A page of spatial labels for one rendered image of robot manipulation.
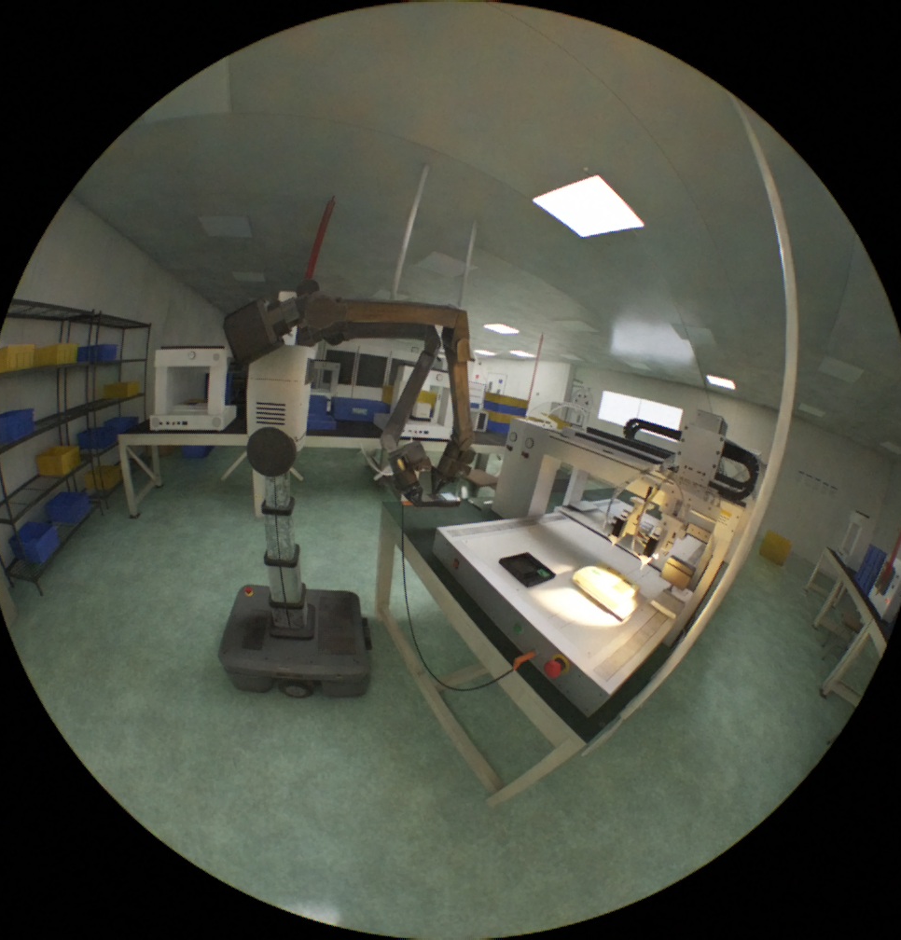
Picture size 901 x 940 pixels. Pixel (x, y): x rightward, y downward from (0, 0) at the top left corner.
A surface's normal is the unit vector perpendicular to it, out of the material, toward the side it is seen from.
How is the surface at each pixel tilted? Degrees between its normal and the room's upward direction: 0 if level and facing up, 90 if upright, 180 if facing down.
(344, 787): 0
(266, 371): 90
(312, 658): 0
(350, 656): 0
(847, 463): 90
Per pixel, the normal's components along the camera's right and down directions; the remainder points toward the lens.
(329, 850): 0.18, -0.94
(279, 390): 0.31, 0.32
